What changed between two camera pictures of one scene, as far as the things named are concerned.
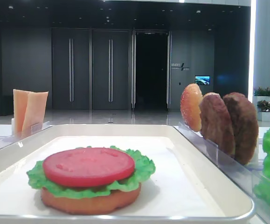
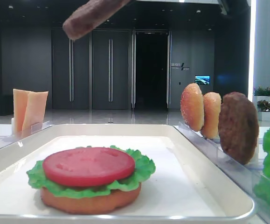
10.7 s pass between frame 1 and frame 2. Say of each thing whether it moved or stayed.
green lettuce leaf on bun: stayed
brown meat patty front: moved
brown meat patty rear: stayed
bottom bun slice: stayed
